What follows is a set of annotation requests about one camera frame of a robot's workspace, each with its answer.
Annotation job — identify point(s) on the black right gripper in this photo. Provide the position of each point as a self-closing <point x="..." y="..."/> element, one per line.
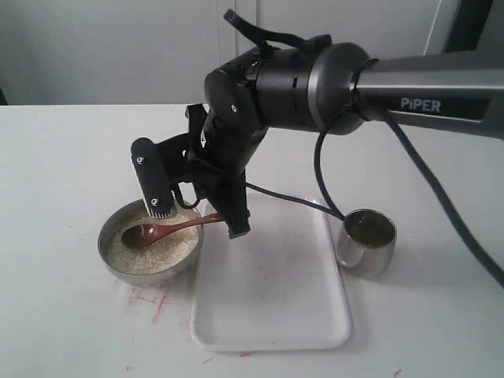
<point x="212" y="154"/>

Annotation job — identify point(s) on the brown wooden spoon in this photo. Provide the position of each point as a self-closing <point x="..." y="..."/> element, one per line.
<point x="143" y="235"/>

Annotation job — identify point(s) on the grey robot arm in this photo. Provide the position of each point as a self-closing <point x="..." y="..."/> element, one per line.
<point x="332" y="90"/>

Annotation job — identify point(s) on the steel bowl of rice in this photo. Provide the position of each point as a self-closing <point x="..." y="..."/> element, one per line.
<point x="157" y="262"/>

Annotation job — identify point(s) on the small steel cup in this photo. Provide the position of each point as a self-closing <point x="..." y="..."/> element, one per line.
<point x="366" y="243"/>

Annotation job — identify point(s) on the white plastic tray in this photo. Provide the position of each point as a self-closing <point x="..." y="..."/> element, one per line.
<point x="276" y="288"/>

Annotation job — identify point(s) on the white cabinet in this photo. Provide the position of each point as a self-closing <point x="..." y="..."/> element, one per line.
<point x="137" y="52"/>

